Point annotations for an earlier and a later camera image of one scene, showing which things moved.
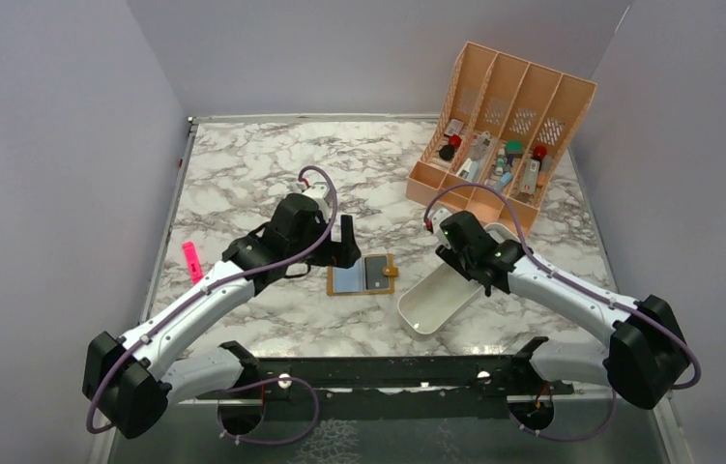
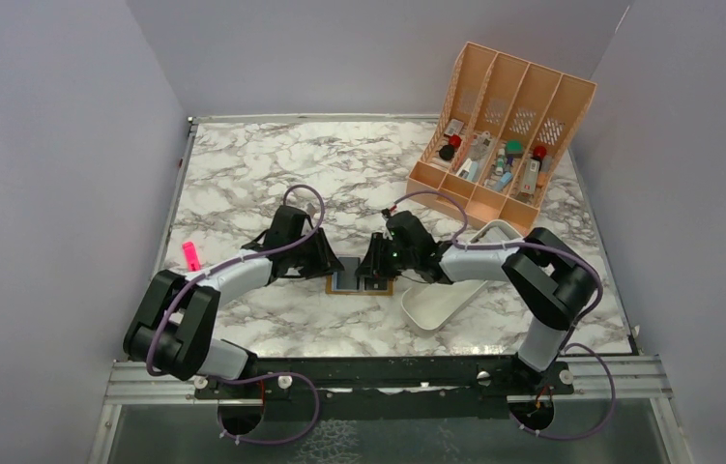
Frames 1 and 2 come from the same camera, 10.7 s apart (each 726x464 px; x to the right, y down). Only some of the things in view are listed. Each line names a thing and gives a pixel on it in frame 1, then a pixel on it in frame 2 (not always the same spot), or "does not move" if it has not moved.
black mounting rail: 391,387 does not move
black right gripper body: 456,259 -> 392,259
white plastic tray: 443,292 does not move
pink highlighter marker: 193,261 does not move
